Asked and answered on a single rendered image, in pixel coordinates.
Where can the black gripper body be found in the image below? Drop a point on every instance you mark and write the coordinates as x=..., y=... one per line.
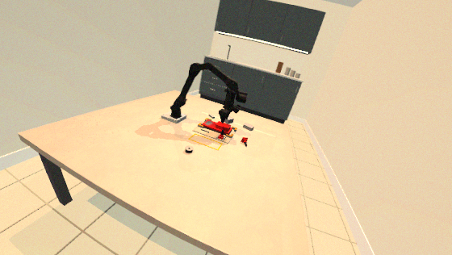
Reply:
x=226, y=106

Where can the black toy car wheel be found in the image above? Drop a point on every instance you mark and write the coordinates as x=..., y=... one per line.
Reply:
x=189, y=149

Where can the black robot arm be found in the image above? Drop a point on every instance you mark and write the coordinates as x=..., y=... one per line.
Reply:
x=176, y=111

